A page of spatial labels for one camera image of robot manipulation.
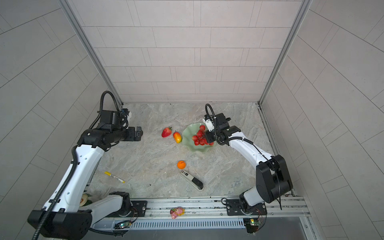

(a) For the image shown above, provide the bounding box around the red grape bunch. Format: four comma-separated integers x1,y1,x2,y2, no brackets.
192,125,214,146

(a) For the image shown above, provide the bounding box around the red strawberry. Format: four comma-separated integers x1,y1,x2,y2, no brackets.
161,127,172,138

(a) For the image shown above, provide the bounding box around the red yellow mango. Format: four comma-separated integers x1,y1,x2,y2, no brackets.
173,132,182,144

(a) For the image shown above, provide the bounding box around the orange tangerine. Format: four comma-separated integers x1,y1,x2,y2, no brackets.
177,161,186,170

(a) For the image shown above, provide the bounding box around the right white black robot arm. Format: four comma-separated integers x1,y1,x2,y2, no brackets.
203,114,293,214

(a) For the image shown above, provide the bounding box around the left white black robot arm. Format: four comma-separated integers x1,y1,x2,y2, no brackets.
28,127,143,240

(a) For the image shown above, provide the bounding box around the green scalloped fruit bowl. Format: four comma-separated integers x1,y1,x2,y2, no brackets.
182,123,217,153

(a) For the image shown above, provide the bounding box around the pink toy fruit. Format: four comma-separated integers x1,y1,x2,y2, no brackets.
170,207,185,219

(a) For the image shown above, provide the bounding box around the yellow white marker pen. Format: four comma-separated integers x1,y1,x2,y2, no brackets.
104,172,125,183

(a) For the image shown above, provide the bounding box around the white black handheld device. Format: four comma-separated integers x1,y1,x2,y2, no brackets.
181,170,204,191

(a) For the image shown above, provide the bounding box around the left green circuit board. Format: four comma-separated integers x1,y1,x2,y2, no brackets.
114,221,132,230

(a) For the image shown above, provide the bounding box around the green circuit board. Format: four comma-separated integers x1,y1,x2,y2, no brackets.
243,219,261,234
114,221,132,230

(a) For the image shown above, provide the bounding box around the right green circuit board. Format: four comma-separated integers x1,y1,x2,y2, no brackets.
243,219,261,234

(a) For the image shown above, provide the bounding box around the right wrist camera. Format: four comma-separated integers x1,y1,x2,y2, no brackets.
203,118,215,132

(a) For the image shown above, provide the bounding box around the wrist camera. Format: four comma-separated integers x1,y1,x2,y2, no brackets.
203,118,215,132
97,109,132,132

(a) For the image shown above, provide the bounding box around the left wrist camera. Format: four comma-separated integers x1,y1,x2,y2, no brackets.
97,109,132,132

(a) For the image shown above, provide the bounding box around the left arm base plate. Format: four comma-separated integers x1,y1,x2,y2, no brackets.
108,192,148,218

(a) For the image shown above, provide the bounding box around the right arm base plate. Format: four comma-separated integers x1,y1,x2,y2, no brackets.
222,199,268,216

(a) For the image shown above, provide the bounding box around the aluminium mounting rail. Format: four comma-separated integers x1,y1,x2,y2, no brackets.
132,195,311,221

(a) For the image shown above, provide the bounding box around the left black corrugated cable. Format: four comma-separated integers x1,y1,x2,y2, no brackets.
31,90,122,240

